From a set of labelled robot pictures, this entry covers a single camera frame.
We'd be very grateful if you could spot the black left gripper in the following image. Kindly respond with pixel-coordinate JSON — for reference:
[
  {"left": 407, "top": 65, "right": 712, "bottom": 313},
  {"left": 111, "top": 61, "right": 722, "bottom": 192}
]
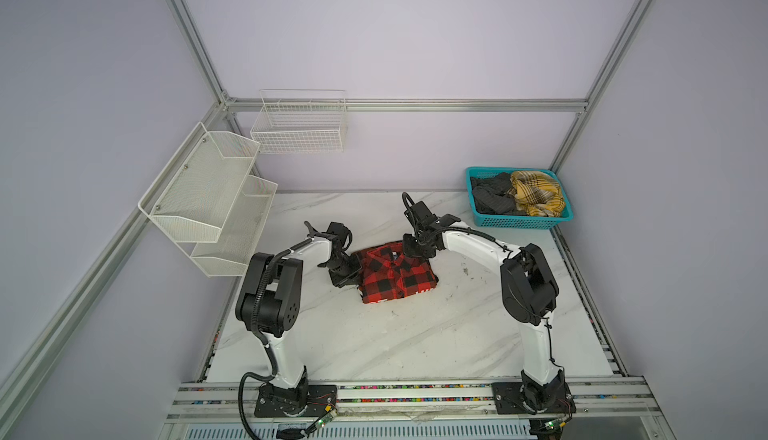
[{"left": 323, "top": 252, "right": 363, "bottom": 287}]

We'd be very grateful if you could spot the red black plaid shirt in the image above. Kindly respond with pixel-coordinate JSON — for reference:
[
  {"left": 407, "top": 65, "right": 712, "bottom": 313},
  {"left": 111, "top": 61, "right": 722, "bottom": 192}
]
[{"left": 354, "top": 241, "right": 439, "bottom": 304}]

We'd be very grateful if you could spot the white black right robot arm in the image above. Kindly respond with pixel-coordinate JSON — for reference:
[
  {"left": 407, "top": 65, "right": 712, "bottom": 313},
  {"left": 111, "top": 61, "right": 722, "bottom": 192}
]
[{"left": 403, "top": 215, "right": 566, "bottom": 413}]

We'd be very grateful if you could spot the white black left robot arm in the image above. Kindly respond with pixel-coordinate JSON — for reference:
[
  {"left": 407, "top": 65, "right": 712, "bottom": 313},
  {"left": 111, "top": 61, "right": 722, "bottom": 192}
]
[{"left": 235, "top": 233, "right": 361, "bottom": 389}]

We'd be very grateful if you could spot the dark grey shirt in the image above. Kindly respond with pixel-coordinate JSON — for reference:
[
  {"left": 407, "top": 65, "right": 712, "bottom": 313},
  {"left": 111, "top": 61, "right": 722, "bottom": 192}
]
[{"left": 470, "top": 172, "right": 519, "bottom": 215}]

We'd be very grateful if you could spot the teal plastic basket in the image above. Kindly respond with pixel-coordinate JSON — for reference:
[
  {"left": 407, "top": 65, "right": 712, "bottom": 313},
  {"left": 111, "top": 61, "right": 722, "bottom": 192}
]
[{"left": 466, "top": 166, "right": 574, "bottom": 229}]

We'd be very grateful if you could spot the white mesh lower shelf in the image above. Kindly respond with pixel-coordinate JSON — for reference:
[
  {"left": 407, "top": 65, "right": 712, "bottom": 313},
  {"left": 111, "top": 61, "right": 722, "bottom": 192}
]
[{"left": 191, "top": 175, "right": 278, "bottom": 277}]

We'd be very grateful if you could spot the yellow plaid shirt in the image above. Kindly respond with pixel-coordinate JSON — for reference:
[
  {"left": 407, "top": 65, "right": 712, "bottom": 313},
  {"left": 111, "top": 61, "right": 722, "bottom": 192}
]
[{"left": 507, "top": 170, "right": 566, "bottom": 217}]

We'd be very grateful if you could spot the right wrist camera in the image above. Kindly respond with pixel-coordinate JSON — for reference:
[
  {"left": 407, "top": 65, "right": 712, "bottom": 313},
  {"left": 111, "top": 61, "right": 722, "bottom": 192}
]
[{"left": 406, "top": 201, "right": 438, "bottom": 230}]

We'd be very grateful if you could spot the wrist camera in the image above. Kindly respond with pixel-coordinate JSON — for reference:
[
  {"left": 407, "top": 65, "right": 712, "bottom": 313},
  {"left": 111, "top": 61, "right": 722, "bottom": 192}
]
[
  {"left": 406, "top": 201, "right": 438, "bottom": 230},
  {"left": 325, "top": 221, "right": 353, "bottom": 251}
]

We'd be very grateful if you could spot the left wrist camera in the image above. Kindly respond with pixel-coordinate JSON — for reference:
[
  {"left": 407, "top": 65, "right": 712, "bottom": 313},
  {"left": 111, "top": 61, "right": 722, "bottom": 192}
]
[{"left": 325, "top": 221, "right": 353, "bottom": 251}]

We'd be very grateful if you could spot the black corrugated left cable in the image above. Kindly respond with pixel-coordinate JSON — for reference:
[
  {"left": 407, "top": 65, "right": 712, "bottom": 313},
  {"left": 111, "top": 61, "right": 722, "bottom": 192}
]
[{"left": 238, "top": 220, "right": 331, "bottom": 440}]

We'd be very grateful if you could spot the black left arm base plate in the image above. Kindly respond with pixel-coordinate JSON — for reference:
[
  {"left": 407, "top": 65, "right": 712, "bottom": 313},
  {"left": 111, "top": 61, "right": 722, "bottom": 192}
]
[{"left": 253, "top": 384, "right": 338, "bottom": 418}]

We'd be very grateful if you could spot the white wire basket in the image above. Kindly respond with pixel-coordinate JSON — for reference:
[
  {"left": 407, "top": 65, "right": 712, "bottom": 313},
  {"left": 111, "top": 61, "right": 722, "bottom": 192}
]
[{"left": 250, "top": 90, "right": 348, "bottom": 154}]

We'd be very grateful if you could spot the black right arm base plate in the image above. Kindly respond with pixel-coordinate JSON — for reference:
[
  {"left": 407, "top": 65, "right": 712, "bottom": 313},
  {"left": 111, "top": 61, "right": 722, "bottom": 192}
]
[{"left": 491, "top": 380, "right": 576, "bottom": 415}]

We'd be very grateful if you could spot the aluminium frame profile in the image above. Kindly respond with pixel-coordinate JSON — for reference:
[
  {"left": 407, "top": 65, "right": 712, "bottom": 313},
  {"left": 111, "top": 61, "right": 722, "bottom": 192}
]
[{"left": 1, "top": 0, "right": 656, "bottom": 432}]

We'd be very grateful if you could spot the aluminium mounting rail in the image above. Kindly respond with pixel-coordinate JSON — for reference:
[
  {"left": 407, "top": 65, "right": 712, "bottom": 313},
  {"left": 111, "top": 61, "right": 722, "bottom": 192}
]
[{"left": 166, "top": 376, "right": 662, "bottom": 424}]

